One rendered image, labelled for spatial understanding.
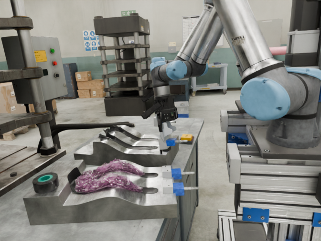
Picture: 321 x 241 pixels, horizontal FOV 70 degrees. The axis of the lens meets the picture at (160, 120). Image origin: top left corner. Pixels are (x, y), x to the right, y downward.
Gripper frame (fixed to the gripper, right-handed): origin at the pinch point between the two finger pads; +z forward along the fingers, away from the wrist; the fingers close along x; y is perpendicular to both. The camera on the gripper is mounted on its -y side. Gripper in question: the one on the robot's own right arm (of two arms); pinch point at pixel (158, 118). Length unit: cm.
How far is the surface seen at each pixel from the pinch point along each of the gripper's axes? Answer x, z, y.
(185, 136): 0.5, 11.4, 15.8
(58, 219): -76, 13, -13
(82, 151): -33.6, 9.0, -31.8
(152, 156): -36.0, 7.4, 7.6
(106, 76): 314, 6, -215
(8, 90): 172, 11, -323
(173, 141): -31.0, 1.4, 16.6
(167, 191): -59, 9, 21
